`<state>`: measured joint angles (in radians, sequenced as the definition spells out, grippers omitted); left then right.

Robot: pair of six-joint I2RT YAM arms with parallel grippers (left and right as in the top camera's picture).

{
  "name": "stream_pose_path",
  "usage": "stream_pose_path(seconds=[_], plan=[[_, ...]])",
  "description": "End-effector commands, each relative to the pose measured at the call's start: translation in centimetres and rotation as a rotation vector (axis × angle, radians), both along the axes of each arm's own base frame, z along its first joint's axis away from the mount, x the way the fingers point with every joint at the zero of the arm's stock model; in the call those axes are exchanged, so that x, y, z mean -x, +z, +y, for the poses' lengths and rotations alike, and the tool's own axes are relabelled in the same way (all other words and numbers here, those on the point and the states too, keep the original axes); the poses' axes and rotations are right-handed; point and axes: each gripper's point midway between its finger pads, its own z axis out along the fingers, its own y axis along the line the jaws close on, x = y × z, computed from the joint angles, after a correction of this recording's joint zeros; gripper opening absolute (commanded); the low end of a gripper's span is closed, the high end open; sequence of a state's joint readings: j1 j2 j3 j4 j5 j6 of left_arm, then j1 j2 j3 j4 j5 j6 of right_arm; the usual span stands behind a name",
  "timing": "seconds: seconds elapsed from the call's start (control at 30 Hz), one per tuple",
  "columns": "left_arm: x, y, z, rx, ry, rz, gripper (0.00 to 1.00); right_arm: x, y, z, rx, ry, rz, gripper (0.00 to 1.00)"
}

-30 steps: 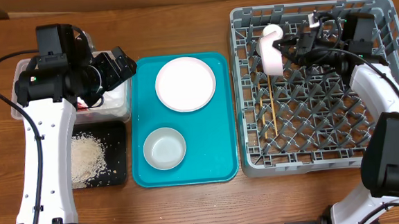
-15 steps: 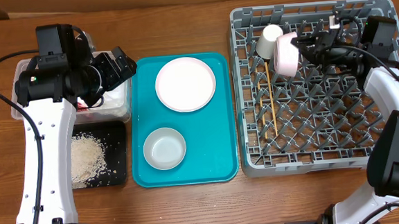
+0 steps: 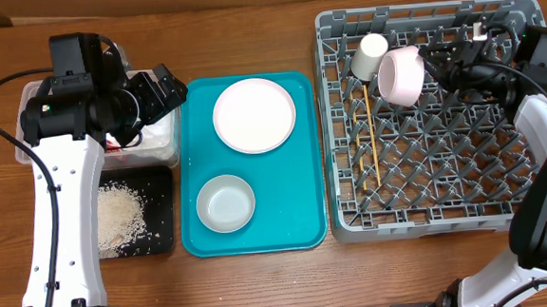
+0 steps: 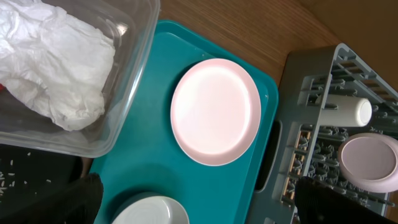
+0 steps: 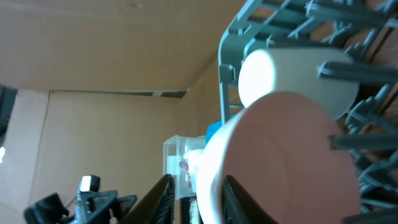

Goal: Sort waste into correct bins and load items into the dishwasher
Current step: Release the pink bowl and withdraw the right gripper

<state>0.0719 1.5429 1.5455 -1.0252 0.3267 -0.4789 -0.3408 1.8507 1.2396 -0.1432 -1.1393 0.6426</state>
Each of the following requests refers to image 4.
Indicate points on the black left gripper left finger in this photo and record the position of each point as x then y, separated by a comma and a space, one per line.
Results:
78, 202

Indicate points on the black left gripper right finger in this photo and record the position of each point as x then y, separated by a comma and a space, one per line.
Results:
319, 204

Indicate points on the grey bowl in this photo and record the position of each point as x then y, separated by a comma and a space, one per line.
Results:
150, 208

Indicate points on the pale green cup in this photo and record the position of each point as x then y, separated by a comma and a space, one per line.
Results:
351, 112

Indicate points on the red snack wrapper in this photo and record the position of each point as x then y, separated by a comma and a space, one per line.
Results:
2, 88

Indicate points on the large pink plate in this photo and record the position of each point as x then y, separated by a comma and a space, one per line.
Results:
215, 112

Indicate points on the white napkin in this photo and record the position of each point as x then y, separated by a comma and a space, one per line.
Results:
54, 63

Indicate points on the grey dishwasher rack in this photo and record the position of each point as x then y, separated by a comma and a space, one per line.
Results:
309, 77

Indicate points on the black tray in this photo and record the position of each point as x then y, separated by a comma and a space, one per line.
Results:
28, 175

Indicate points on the teal plastic tray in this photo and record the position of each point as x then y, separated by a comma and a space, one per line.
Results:
146, 156

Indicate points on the clear plastic bin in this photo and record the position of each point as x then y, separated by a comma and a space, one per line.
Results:
131, 24

